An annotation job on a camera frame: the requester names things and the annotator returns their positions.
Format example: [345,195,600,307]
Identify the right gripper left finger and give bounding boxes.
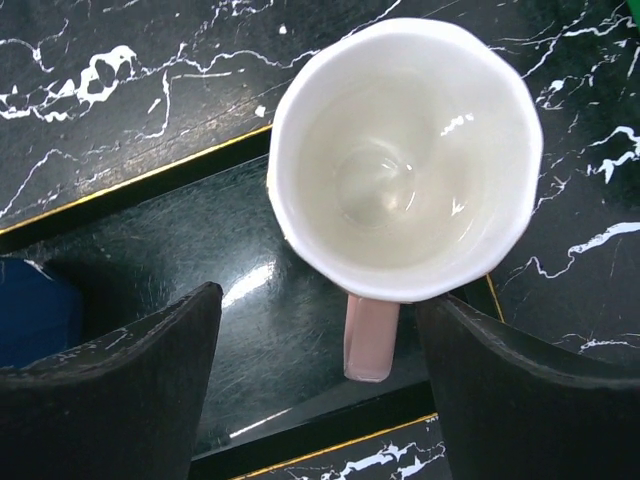
[1,282,223,479]

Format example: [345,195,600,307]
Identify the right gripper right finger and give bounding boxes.
[417,295,639,479]

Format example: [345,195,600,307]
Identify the pink cup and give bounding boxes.
[266,18,543,382]

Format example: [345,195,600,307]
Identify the dark blue cup front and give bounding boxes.
[1,257,83,368]

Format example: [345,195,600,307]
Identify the black serving tray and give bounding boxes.
[0,123,506,480]

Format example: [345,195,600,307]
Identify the green plastic vegetable tray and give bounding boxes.
[626,0,640,29]

